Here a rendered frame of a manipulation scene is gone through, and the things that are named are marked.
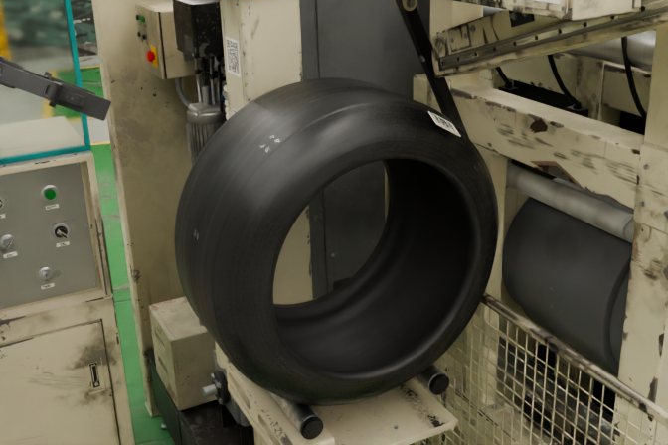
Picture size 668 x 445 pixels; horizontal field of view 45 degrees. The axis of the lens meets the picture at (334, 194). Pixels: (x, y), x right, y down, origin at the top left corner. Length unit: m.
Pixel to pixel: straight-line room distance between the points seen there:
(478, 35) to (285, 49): 0.38
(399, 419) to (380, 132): 0.65
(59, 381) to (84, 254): 0.32
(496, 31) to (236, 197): 0.59
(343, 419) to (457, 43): 0.80
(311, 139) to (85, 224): 0.88
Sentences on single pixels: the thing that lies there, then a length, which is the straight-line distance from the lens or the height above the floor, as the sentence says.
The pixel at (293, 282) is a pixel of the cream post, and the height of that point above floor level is 1.00.
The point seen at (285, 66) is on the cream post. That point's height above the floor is 1.49.
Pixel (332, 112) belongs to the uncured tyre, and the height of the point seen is 1.48.
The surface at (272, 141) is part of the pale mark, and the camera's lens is 1.33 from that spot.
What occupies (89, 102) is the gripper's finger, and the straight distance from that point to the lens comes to 1.17.
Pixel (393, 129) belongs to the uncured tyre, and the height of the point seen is 1.44.
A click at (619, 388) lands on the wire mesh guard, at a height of 1.00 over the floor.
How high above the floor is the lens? 1.82
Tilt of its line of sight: 21 degrees down
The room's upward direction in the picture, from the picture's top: 2 degrees counter-clockwise
